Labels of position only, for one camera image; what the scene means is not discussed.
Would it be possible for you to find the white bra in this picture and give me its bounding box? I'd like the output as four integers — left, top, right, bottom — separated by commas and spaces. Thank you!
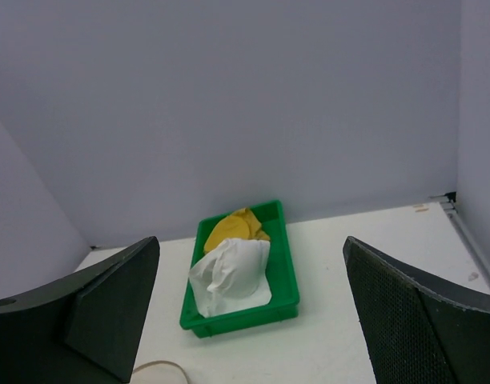
188, 238, 272, 318

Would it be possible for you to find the green plastic tray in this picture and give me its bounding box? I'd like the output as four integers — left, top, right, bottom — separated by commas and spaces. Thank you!
179, 200, 300, 338

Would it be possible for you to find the yellow bra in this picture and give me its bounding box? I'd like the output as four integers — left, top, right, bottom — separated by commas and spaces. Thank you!
203, 208, 271, 254

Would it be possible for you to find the white mesh laundry bag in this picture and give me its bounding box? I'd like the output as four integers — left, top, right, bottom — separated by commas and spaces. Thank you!
130, 360, 190, 384

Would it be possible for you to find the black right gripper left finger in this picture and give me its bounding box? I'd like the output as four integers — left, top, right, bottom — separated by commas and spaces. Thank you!
0, 237, 160, 383

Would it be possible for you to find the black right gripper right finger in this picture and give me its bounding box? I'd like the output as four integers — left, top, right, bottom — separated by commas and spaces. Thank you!
343, 237, 490, 383

